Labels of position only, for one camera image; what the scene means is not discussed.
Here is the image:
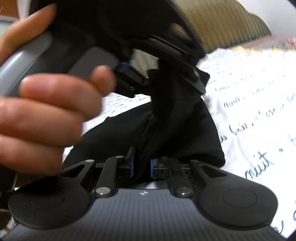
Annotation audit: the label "black pants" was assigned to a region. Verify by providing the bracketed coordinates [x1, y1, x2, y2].
[62, 64, 226, 172]

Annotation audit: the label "white script-print bed sheet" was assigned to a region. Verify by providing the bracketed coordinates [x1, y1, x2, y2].
[64, 48, 295, 240]

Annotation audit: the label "olive upholstered headboard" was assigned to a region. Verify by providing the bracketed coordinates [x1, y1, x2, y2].
[173, 1, 271, 53]

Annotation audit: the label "person's left hand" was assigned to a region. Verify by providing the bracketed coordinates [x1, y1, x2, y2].
[0, 3, 117, 175]

